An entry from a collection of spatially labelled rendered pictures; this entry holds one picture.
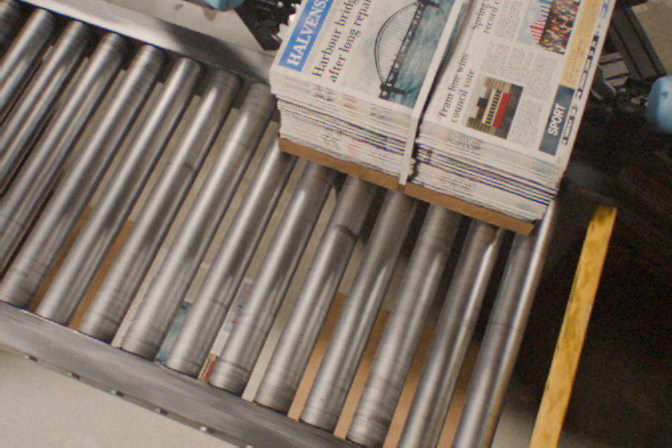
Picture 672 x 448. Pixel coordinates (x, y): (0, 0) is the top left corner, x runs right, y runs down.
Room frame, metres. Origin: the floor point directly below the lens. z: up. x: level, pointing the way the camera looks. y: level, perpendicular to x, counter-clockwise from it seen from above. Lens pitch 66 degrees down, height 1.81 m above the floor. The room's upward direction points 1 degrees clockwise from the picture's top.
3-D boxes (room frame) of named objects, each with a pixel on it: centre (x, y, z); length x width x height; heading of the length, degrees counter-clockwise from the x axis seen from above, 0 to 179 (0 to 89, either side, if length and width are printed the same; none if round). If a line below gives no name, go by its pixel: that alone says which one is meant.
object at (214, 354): (0.49, 0.35, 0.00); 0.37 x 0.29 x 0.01; 70
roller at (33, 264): (0.51, 0.37, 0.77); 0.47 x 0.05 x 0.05; 160
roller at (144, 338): (0.44, 0.19, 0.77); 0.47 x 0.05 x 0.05; 160
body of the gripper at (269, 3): (0.79, 0.13, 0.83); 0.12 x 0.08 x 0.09; 70
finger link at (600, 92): (0.65, -0.38, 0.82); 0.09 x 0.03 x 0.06; 43
